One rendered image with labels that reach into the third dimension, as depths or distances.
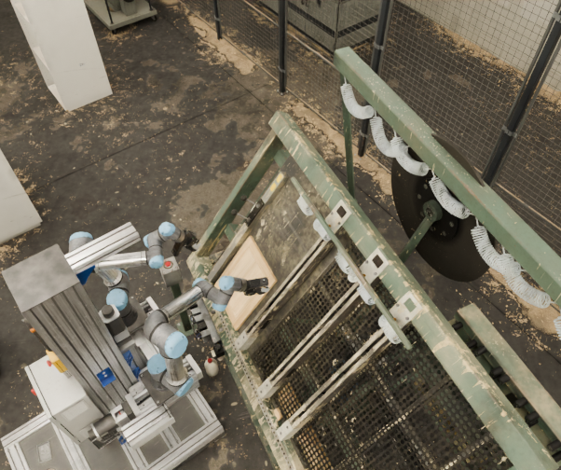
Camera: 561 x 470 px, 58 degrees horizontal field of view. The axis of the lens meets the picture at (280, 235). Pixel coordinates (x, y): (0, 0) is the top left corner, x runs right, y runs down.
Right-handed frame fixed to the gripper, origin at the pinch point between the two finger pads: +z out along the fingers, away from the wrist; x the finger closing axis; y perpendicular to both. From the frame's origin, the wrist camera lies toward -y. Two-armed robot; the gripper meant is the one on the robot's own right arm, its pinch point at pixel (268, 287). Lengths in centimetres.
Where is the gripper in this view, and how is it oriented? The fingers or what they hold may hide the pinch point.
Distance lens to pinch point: 290.7
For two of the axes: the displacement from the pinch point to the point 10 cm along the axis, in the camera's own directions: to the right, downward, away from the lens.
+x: 1.6, 9.2, -3.5
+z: 6.0, 1.8, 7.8
